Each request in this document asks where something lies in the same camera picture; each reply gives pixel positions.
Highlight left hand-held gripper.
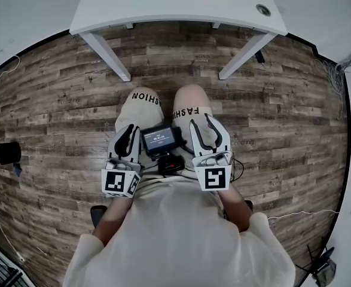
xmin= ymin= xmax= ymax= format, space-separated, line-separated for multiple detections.
xmin=101 ymin=124 xmax=143 ymax=199

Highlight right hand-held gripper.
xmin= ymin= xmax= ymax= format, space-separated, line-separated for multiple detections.
xmin=188 ymin=113 xmax=234 ymax=192

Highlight person's right forearm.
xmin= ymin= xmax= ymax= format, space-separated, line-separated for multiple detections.
xmin=218 ymin=188 xmax=253 ymax=233

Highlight person's left forearm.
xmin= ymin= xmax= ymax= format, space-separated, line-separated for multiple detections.
xmin=92 ymin=196 xmax=133 ymax=247

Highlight black screen device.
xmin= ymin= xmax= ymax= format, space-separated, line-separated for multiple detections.
xmin=141 ymin=124 xmax=185 ymax=175

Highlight person's beige printed shorts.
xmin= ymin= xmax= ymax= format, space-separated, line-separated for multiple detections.
xmin=115 ymin=90 xmax=233 ymax=191

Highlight person's left leg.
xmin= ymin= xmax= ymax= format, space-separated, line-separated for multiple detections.
xmin=133 ymin=86 xmax=160 ymax=94

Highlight person's beige t-shirt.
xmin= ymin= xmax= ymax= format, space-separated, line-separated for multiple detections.
xmin=63 ymin=178 xmax=297 ymax=287

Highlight black waste bin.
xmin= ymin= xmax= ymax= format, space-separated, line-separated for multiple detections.
xmin=0 ymin=142 xmax=22 ymax=166

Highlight black tripod stand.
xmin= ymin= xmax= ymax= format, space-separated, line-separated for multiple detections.
xmin=295 ymin=236 xmax=338 ymax=287

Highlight black metal railing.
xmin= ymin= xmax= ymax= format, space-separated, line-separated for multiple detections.
xmin=0 ymin=237 xmax=33 ymax=287

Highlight black device cable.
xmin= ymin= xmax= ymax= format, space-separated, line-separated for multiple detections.
xmin=179 ymin=141 xmax=196 ymax=155

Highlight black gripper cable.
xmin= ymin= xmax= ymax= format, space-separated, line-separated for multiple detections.
xmin=229 ymin=152 xmax=245 ymax=182

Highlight round table cable grommet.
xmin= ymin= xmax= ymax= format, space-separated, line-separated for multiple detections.
xmin=255 ymin=4 xmax=272 ymax=17

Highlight tangled grey cable bundle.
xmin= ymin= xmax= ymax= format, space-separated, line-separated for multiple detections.
xmin=313 ymin=55 xmax=351 ymax=120

